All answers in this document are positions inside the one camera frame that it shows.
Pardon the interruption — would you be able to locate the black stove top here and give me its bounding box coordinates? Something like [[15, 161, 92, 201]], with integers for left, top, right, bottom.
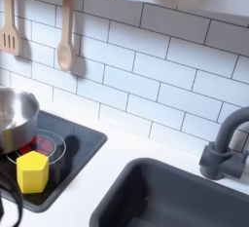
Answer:
[[0, 109, 109, 213]]

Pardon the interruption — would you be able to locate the wooden spoon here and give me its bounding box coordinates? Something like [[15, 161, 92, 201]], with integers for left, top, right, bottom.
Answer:
[[56, 0, 78, 72]]

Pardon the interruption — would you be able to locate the steel pot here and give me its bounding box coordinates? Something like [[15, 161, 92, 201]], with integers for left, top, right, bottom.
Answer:
[[0, 86, 41, 155]]

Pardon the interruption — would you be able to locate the dark grey tap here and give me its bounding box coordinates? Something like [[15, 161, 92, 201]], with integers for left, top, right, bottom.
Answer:
[[198, 106, 249, 181]]

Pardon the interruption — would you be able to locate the dark grey sink basin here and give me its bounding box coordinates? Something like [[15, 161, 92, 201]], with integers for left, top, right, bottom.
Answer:
[[89, 157, 249, 227]]

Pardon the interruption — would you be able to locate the yellow hexagonal block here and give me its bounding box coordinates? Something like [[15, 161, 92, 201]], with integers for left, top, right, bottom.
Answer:
[[16, 150, 51, 195]]

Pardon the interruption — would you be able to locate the wooden slotted spatula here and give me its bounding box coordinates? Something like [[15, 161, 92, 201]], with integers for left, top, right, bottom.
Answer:
[[0, 0, 21, 57]]

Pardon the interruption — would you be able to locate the thin black cable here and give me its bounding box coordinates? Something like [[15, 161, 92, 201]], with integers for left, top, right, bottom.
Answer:
[[0, 167, 25, 227]]

